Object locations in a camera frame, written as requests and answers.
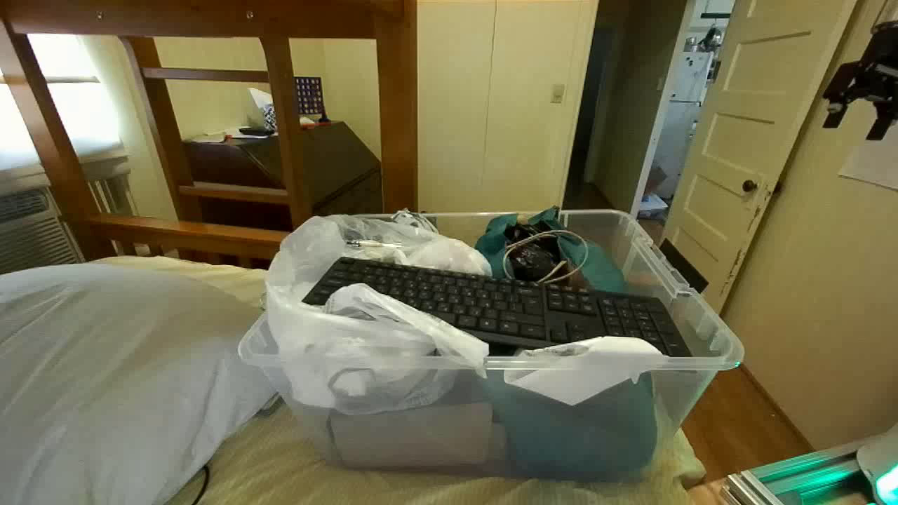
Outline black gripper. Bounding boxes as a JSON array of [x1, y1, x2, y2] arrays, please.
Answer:
[[820, 19, 898, 143]]

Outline coiled cable bundle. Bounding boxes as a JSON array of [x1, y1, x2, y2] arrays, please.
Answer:
[[499, 227, 592, 287]]

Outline grey box inside storage box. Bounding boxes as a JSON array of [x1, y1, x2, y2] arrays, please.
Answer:
[[326, 404, 499, 471]]

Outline white paper sheet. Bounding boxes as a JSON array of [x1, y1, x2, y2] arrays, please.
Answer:
[[503, 335, 672, 409]]

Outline wooden bunk bed frame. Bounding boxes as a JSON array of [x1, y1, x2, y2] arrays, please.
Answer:
[[0, 0, 422, 268]]

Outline white pillow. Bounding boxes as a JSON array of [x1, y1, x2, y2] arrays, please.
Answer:
[[0, 259, 281, 505]]

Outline pale yellow bed sheet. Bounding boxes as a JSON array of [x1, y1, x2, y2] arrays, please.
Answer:
[[92, 249, 708, 505]]

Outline clear plastic storage box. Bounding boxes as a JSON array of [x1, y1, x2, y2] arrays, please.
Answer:
[[235, 209, 747, 485]]

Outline cream panelled door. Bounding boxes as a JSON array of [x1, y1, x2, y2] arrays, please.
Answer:
[[660, 0, 858, 313]]

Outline cream closet doors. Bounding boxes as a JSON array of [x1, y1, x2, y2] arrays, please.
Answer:
[[416, 0, 604, 213]]

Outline dark wooden dresser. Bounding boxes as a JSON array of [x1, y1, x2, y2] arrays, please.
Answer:
[[179, 122, 385, 231]]

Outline teal green cloth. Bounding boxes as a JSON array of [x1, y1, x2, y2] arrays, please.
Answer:
[[471, 205, 663, 481]]

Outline black computer keyboard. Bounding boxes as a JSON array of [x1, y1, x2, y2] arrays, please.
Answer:
[[300, 255, 693, 360]]

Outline small picture frame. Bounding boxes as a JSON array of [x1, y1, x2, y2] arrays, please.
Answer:
[[291, 74, 331, 123]]

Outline aluminium robot mounting plate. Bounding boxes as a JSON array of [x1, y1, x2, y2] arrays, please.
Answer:
[[726, 437, 878, 505]]

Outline paper sheet on wall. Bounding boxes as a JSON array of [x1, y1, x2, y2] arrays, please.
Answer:
[[837, 122, 898, 196]]

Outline white plastic bag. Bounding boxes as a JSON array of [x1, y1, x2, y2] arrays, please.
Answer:
[[263, 210, 493, 415]]

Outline window air conditioner unit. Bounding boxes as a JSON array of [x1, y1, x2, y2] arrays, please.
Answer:
[[0, 140, 134, 276]]

